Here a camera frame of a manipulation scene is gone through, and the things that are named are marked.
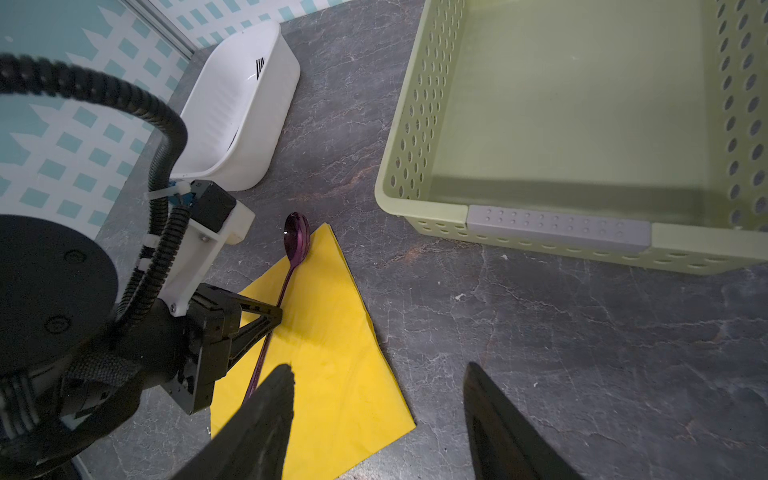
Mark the white plastic tub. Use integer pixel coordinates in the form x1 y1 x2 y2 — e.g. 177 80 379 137
171 20 300 192

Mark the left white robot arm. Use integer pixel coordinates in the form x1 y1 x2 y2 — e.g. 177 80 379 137
1 215 282 479

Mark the purple metal fork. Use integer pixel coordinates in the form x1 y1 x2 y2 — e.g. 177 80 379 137
254 57 265 80

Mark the yellow paper napkin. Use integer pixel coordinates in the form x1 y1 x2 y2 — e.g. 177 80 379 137
242 223 415 479

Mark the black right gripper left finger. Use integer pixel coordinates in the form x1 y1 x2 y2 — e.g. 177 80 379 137
174 364 295 480

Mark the green perforated plastic basket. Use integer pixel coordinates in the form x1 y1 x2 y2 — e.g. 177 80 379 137
375 1 767 275

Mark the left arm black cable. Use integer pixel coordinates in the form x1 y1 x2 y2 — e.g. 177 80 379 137
0 52 194 337

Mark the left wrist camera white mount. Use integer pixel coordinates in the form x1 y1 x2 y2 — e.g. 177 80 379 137
159 180 255 317

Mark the purple metal spoon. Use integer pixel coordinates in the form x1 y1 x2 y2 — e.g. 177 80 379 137
243 212 311 402

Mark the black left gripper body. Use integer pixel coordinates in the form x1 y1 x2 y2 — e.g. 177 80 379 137
163 284 240 415

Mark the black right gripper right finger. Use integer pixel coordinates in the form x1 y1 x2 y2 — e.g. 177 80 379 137
463 362 582 479

